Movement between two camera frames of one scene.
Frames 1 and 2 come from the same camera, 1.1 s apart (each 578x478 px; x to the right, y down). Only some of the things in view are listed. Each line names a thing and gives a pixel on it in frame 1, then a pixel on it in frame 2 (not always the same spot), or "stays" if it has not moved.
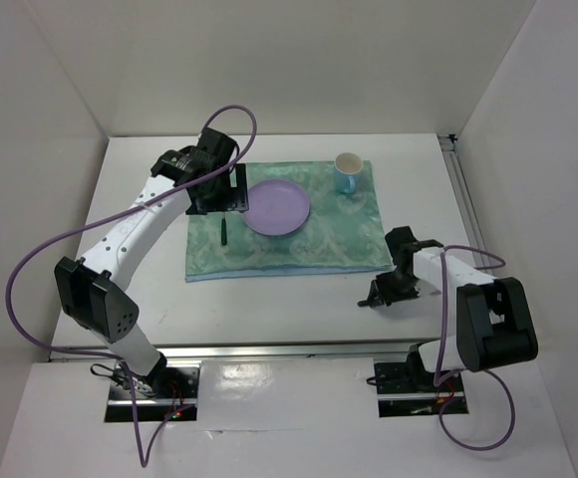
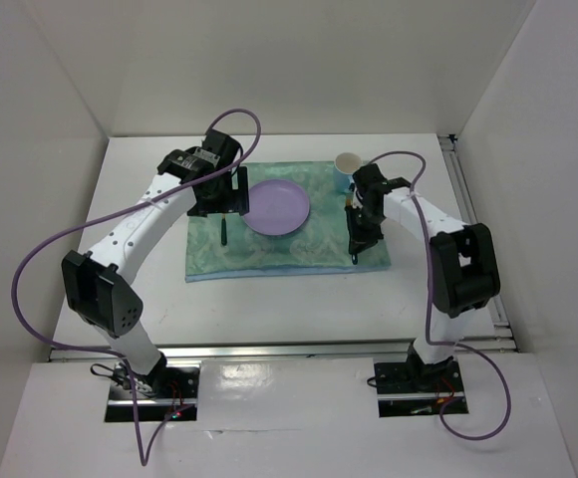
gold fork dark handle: x=223 y=231 stays
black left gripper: x=233 y=198 stays
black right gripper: x=381 y=290 to x=365 y=240
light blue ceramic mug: x=348 y=167 stays
